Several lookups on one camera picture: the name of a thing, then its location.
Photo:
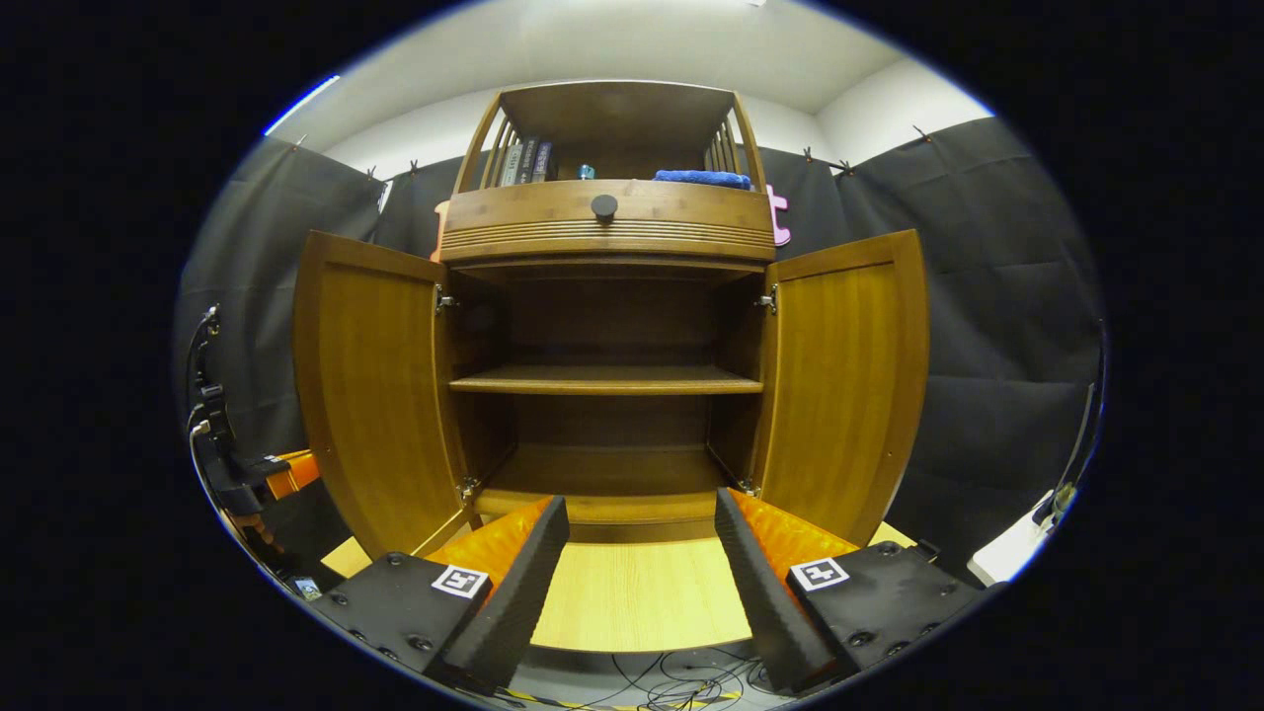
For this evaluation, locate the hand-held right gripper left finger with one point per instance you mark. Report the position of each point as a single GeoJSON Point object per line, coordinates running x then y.
{"type": "Point", "coordinates": [518, 592]}

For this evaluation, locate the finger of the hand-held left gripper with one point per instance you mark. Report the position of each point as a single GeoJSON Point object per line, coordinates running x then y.
{"type": "Point", "coordinates": [294, 474]}
{"type": "Point", "coordinates": [259, 535]}

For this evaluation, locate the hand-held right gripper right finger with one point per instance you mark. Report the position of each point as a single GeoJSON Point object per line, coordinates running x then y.
{"type": "Point", "coordinates": [760, 592]}

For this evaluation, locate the wooden cabinet door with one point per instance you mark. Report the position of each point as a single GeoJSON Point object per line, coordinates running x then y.
{"type": "Point", "coordinates": [375, 395]}
{"type": "Point", "coordinates": [849, 385]}

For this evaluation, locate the silver door hinge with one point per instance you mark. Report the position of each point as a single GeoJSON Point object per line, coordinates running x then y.
{"type": "Point", "coordinates": [768, 299]}
{"type": "Point", "coordinates": [443, 299]}
{"type": "Point", "coordinates": [748, 488]}
{"type": "Point", "coordinates": [468, 490]}

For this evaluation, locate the yellow black floor tape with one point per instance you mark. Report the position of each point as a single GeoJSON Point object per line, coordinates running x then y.
{"type": "Point", "coordinates": [553, 701]}

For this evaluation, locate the black table clamp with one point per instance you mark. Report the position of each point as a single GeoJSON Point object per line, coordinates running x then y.
{"type": "Point", "coordinates": [926, 549]}

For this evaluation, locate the wooden inner shelf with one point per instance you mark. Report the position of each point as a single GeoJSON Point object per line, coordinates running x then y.
{"type": "Point", "coordinates": [607, 380]}

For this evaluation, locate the white panel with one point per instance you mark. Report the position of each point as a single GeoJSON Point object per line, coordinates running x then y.
{"type": "Point", "coordinates": [1012, 543]}

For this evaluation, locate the black backdrop cloth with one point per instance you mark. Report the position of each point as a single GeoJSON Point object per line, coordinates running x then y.
{"type": "Point", "coordinates": [987, 346]}

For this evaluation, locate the wooden drawer with black knob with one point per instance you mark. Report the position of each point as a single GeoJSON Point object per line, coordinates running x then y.
{"type": "Point", "coordinates": [523, 212]}

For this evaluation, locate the dark grey book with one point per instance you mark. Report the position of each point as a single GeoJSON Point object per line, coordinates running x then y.
{"type": "Point", "coordinates": [528, 161]}

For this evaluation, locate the dark blue book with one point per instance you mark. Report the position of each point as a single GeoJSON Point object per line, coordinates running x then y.
{"type": "Point", "coordinates": [543, 162]}

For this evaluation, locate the blue folded cloth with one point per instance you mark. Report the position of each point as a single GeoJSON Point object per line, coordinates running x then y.
{"type": "Point", "coordinates": [701, 179]}

